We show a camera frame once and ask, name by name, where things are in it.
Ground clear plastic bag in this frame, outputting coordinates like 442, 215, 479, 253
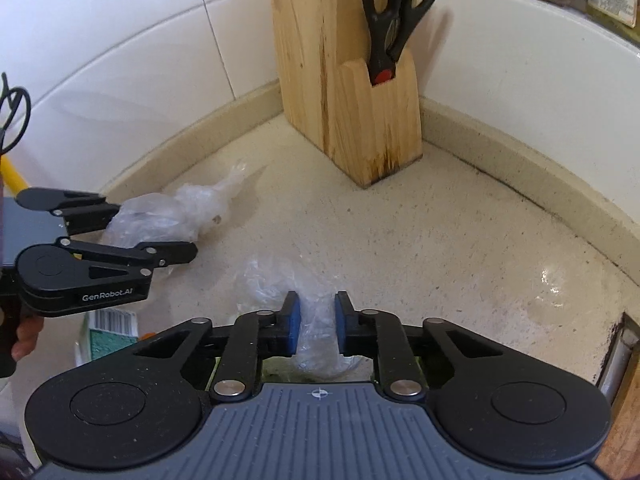
100, 162, 247, 248

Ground person's left hand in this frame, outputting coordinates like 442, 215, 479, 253
12, 316, 44, 362

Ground black kitchen scissors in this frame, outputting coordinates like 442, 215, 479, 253
362, 0, 436, 86

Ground black cable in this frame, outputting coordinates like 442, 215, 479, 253
0, 71, 33, 157

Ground green printed plastic packet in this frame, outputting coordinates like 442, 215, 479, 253
75, 308, 139, 366

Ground wooden knife block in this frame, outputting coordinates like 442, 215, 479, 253
270, 0, 423, 188

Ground yellow gas hose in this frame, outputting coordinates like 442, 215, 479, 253
0, 155, 30, 195

